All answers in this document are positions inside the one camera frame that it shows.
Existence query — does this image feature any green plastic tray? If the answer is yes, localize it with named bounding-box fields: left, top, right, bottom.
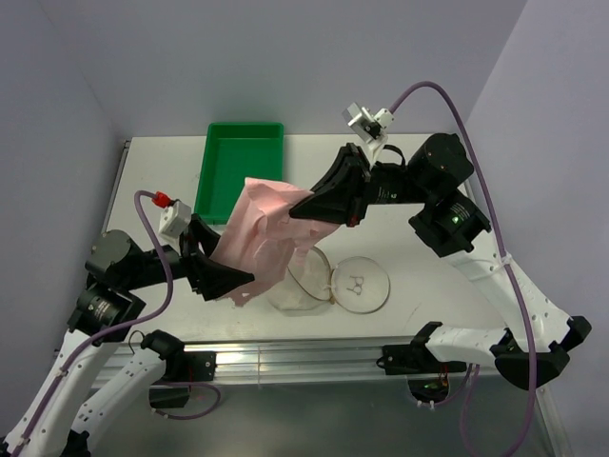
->
left=194, top=122, right=284, bottom=226

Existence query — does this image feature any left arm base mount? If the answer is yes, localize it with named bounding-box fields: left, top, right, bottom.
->
left=148, top=351, right=216, bottom=410

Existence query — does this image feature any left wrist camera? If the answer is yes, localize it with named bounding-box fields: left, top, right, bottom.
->
left=158, top=200, right=192, bottom=240

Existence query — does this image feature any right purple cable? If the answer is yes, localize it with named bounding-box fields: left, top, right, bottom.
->
left=388, top=81, right=538, bottom=457

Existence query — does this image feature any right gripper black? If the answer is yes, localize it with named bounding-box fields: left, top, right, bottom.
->
left=288, top=141, right=434, bottom=226

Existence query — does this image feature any pink bra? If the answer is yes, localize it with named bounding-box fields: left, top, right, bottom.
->
left=210, top=177, right=340, bottom=307

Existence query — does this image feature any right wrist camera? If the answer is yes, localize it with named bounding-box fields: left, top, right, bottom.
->
left=343, top=103, right=394, bottom=163

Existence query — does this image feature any aluminium frame rail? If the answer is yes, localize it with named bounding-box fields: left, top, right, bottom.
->
left=45, top=337, right=546, bottom=389

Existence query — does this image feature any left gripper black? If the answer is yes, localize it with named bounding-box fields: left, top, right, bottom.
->
left=124, top=212, right=254, bottom=298

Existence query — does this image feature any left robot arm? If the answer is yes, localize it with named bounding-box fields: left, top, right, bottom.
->
left=1, top=216, right=254, bottom=456

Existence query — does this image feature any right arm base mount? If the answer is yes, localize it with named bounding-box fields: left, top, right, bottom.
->
left=376, top=344, right=472, bottom=410

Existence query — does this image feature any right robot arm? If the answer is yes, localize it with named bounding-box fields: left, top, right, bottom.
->
left=289, top=133, right=592, bottom=390

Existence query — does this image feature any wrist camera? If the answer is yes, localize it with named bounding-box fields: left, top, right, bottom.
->
left=343, top=103, right=394, bottom=163
left=158, top=200, right=192, bottom=240

